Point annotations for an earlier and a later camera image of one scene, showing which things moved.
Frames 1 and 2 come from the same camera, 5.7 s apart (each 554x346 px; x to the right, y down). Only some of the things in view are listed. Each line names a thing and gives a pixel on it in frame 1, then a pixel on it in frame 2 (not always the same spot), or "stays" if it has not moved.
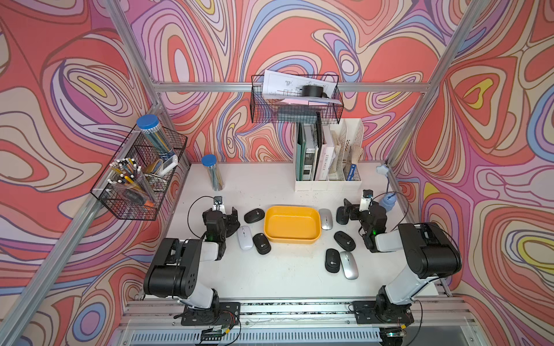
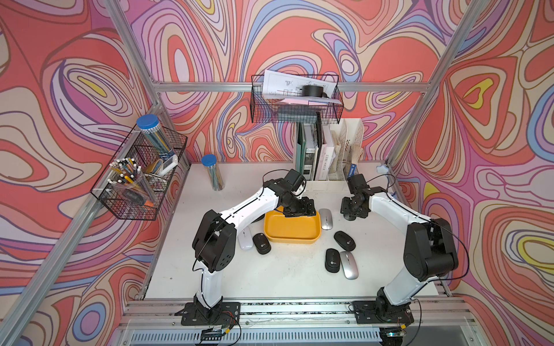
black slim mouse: (345, 241) stays
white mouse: (244, 237) stays
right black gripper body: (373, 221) -> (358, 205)
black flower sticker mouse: (262, 244) stays
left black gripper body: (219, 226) -> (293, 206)
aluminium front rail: (148, 322) stays
